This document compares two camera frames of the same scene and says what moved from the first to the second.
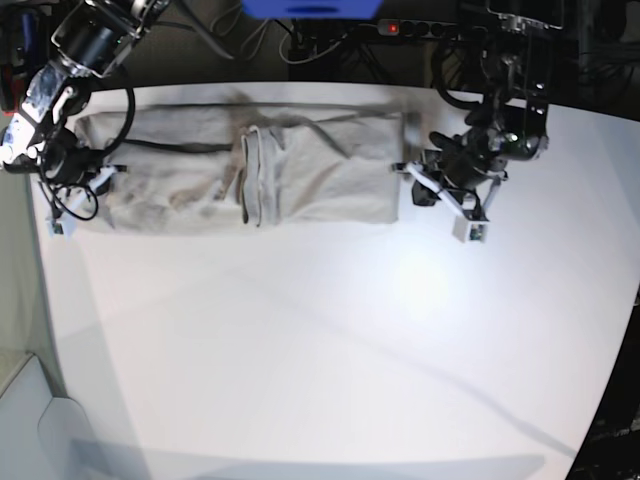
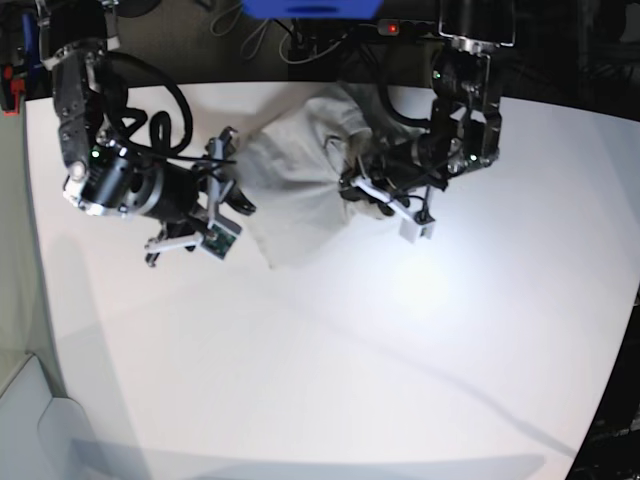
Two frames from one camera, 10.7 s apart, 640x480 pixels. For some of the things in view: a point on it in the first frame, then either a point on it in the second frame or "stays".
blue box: (312, 9) stays
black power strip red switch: (417, 28) stays
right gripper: (467, 188) -> (391, 196)
